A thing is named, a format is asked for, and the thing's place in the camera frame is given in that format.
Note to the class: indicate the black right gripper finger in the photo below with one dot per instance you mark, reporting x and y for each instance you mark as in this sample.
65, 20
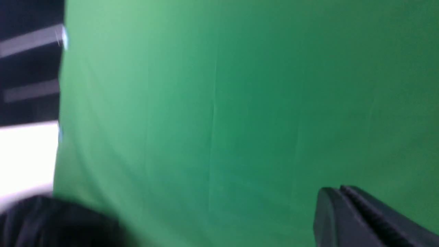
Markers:
350, 217

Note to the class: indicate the green backdrop cloth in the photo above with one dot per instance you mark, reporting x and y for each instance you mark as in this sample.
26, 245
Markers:
214, 123

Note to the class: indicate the pile of black clothes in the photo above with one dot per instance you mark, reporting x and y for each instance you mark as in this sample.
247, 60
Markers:
45, 221

